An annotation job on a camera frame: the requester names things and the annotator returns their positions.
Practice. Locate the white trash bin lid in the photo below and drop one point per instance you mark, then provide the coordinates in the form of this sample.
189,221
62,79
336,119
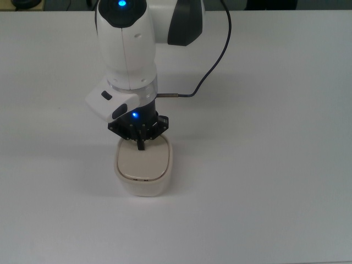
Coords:
143,165

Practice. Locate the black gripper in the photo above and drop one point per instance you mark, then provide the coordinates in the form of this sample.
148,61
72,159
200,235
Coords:
143,115

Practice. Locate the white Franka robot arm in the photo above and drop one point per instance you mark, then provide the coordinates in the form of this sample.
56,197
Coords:
129,46

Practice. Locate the small white trash bin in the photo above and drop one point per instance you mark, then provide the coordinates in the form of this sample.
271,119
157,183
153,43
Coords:
143,189

